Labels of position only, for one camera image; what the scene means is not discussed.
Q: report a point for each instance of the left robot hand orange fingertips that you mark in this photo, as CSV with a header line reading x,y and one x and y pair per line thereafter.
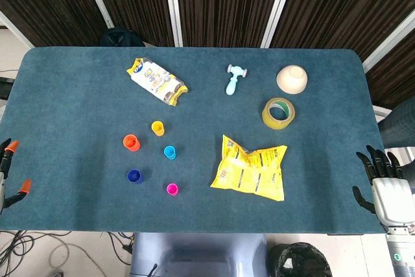
x,y
4,160

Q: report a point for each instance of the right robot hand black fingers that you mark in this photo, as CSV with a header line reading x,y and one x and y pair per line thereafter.
x,y
390,196

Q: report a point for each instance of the dark blue plastic cup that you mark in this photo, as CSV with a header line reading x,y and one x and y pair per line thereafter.
x,y
135,176

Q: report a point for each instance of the yellow plastic cup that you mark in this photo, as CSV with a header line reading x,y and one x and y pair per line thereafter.
x,y
158,127

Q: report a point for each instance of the light blue plastic cup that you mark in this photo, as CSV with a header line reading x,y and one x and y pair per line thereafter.
x,y
170,152

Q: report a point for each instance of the pink plastic cup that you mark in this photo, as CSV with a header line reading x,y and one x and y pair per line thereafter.
x,y
172,189

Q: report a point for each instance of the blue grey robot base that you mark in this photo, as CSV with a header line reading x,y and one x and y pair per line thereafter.
x,y
194,254

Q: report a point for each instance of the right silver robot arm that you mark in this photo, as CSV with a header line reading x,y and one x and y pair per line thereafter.
x,y
402,251

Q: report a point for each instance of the black box device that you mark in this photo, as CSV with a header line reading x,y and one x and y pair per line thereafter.
x,y
4,87

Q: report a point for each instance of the person in blue denim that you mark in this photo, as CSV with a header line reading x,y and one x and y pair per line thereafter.
x,y
398,121

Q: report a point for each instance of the teal felt table cloth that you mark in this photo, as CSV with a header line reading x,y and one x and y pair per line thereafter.
x,y
81,95

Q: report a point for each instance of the black trash bin with bag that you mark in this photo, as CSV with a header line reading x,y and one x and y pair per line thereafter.
x,y
298,260

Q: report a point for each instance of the orange plastic cup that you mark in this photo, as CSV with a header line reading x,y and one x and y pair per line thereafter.
x,y
131,142

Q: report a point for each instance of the clear packing tape roll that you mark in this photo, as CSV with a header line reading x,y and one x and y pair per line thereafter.
x,y
269,121

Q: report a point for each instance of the yellow snack bag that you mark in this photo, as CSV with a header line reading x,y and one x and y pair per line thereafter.
x,y
249,170

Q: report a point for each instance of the beige upturned bowl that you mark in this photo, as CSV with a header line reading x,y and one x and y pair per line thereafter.
x,y
291,79

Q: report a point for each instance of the black chair back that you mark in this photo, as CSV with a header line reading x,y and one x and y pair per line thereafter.
x,y
121,37

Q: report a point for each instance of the white yellow cookie package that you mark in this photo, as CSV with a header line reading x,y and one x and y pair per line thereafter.
x,y
157,81

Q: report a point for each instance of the light blue toy hammer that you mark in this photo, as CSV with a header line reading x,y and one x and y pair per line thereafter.
x,y
234,79

